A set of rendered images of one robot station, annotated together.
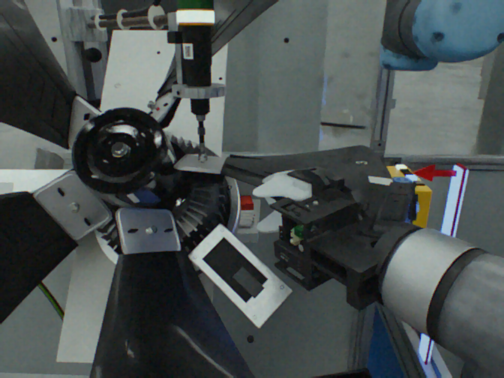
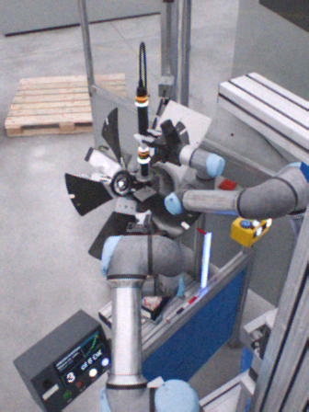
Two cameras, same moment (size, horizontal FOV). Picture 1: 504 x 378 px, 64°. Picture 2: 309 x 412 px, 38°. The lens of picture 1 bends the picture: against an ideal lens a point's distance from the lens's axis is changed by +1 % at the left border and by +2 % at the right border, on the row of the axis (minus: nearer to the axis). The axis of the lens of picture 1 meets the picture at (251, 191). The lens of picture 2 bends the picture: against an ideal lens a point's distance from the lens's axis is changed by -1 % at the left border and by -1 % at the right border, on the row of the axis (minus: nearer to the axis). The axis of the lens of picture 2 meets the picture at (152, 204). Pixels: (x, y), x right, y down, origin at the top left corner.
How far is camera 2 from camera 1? 1.52 m
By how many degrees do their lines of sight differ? 41
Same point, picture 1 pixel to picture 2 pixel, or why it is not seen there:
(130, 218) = (120, 201)
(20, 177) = (112, 164)
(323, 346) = (267, 279)
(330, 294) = (274, 254)
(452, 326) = not seen: hidden behind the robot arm
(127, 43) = (172, 109)
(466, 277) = not seen: hidden behind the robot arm
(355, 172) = (181, 218)
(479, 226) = not seen: outside the picture
